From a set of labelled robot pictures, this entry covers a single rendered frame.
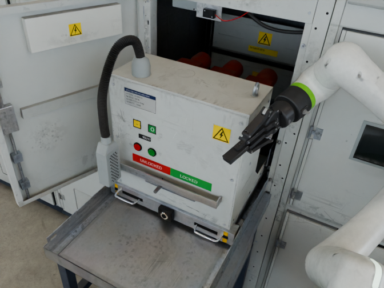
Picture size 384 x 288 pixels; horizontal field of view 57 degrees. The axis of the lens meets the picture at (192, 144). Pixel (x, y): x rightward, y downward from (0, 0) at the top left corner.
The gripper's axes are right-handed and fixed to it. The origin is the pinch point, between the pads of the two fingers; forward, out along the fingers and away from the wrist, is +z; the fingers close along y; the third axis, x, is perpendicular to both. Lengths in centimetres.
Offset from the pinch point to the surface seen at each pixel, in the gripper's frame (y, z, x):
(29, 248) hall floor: 110, 79, 123
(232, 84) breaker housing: -0.2, -20.0, 21.0
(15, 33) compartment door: -27, 23, 70
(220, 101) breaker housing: -3.7, -9.5, 14.7
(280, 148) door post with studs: 36, -32, 13
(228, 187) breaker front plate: 22.3, 0.1, 7.1
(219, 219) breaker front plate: 37.1, 5.8, 8.8
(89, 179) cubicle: 78, 27, 108
